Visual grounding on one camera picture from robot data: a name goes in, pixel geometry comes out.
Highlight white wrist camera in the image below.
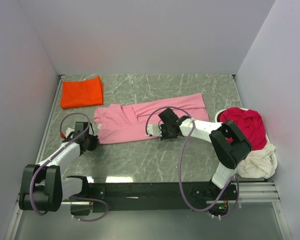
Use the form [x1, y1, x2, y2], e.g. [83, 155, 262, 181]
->
[145, 123, 162, 137]
[60, 127, 74, 142]

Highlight folded orange t-shirt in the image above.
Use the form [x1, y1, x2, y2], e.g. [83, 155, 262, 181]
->
[60, 76, 104, 109]

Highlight crimson red t-shirt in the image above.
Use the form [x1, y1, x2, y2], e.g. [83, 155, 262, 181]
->
[219, 107, 267, 151]

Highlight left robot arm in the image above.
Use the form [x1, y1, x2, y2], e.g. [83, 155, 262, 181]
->
[18, 121, 99, 216]

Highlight white laundry basket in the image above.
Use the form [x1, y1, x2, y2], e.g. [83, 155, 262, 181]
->
[214, 107, 278, 179]

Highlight aluminium frame rails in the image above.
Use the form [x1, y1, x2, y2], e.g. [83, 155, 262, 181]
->
[15, 73, 66, 206]

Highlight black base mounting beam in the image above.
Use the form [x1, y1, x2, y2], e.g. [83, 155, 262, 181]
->
[69, 181, 238, 216]

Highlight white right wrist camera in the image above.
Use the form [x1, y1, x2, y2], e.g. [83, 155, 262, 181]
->
[145, 123, 162, 137]

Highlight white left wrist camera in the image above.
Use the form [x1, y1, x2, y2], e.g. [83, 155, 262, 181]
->
[60, 127, 74, 142]

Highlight white t-shirt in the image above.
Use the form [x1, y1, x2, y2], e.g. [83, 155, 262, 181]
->
[236, 143, 278, 179]

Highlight pink t-shirt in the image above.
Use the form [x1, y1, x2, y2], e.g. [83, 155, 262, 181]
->
[94, 93, 209, 145]

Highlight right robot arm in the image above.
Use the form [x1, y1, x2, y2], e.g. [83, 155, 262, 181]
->
[158, 108, 252, 190]

